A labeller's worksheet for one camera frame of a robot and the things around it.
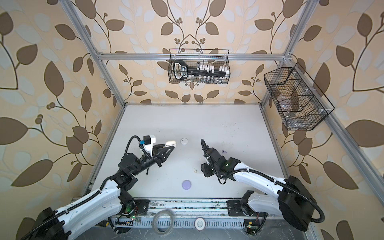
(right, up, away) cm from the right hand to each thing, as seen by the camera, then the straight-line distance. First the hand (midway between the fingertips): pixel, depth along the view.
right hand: (206, 170), depth 83 cm
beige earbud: (-6, -2, +3) cm, 7 cm away
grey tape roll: (-25, -19, -14) cm, 34 cm away
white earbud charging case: (-14, +14, +15) cm, 25 cm away
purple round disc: (-11, -8, -1) cm, 13 cm away
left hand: (-16, +17, -16) cm, 28 cm away
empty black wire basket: (+47, +36, -10) cm, 60 cm away
